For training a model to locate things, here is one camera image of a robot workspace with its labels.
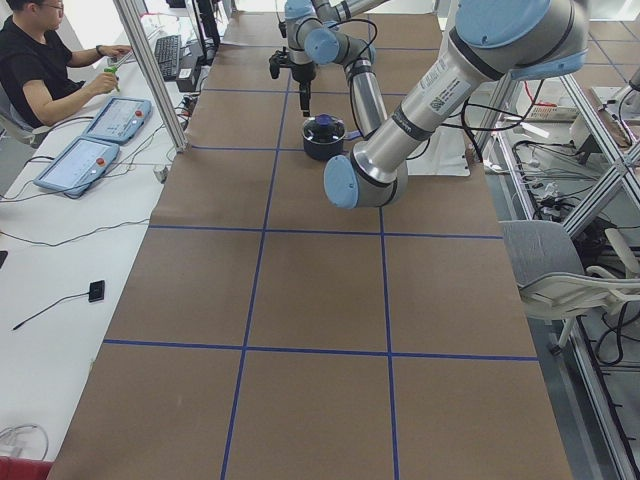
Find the seated person black shirt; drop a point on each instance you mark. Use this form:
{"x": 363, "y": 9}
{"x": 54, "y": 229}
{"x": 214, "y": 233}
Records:
{"x": 35, "y": 64}

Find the blue teach pendant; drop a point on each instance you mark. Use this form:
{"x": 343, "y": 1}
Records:
{"x": 78, "y": 166}
{"x": 119, "y": 120}

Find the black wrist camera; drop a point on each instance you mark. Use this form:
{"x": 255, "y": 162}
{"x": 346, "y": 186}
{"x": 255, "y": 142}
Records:
{"x": 277, "y": 61}

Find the glass pot lid blue knob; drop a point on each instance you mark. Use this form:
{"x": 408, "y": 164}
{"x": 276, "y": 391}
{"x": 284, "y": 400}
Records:
{"x": 323, "y": 129}

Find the dark blue saucepan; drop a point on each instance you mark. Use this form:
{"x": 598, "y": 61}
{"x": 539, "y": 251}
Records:
{"x": 324, "y": 152}

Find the black keyboard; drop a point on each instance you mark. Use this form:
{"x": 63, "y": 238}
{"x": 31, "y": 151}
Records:
{"x": 167, "y": 52}

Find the upper blue teach pendant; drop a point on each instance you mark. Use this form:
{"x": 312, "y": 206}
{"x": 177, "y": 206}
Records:
{"x": 119, "y": 120}

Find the small black square device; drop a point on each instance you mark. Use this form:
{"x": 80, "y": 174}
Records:
{"x": 96, "y": 291}

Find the grey office chair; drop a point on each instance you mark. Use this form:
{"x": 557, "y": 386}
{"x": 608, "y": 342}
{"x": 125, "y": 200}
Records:
{"x": 552, "y": 282}

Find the lower blue teach pendant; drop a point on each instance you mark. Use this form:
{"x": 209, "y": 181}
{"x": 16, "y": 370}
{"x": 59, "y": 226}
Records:
{"x": 78, "y": 166}

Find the aluminium frame post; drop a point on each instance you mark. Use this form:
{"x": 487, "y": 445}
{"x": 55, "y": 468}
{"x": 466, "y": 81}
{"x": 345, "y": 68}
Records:
{"x": 134, "y": 30}

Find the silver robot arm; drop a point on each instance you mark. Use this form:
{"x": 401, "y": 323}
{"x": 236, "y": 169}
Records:
{"x": 325, "y": 11}
{"x": 526, "y": 40}

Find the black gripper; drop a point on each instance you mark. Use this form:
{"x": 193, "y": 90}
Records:
{"x": 302, "y": 73}

